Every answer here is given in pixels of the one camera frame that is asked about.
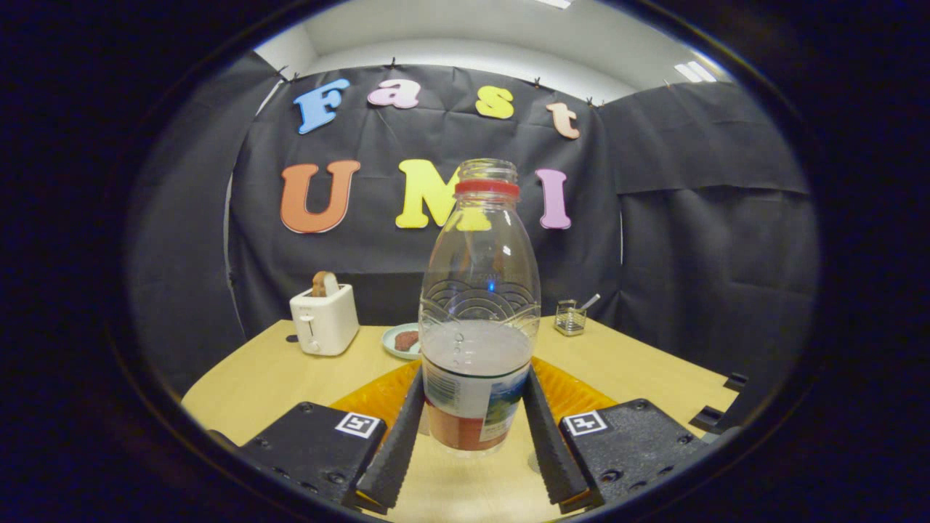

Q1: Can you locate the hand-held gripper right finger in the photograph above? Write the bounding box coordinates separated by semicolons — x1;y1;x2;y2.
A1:
523;356;711;513

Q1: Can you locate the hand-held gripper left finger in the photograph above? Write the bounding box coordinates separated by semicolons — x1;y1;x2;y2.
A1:
240;360;426;513

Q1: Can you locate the clear plastic juice bottle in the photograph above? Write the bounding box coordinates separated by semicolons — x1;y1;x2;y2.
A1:
419;158;542;456

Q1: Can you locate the pale green plate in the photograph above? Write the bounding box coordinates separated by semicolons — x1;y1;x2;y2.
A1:
382;323;424;361

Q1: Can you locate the small glass jar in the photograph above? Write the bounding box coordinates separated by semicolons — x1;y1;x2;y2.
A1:
554;299;588;337

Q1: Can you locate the white toaster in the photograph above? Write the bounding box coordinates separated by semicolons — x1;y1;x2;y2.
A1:
289;283;360;357

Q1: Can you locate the wooden table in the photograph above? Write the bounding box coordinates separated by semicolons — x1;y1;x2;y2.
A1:
182;316;740;523

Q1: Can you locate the black backdrop cloth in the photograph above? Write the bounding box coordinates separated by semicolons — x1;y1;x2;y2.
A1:
127;51;822;397

